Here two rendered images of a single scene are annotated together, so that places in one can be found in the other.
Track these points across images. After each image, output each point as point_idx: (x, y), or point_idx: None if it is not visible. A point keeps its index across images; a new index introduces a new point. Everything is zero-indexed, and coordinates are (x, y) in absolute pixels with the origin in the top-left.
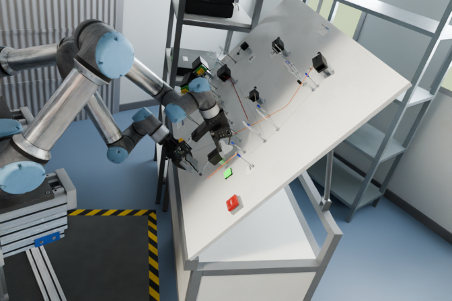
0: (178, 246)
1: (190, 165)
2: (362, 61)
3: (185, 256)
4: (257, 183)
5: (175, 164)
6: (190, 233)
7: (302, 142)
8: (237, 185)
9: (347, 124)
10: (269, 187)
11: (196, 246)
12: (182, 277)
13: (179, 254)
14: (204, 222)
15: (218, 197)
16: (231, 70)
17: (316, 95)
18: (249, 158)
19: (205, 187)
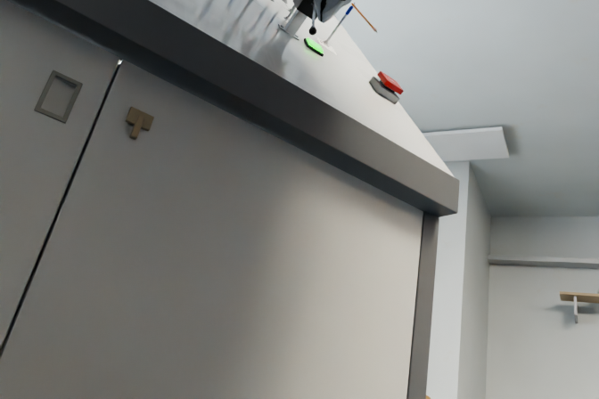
0: (230, 328)
1: None
2: None
3: (453, 176)
4: (356, 64)
5: None
6: (407, 144)
7: (328, 27)
8: (344, 66)
9: (334, 20)
10: (371, 70)
11: (433, 157)
12: (356, 341)
13: (274, 328)
14: (391, 121)
15: (351, 83)
16: None
17: None
18: (305, 30)
19: (312, 67)
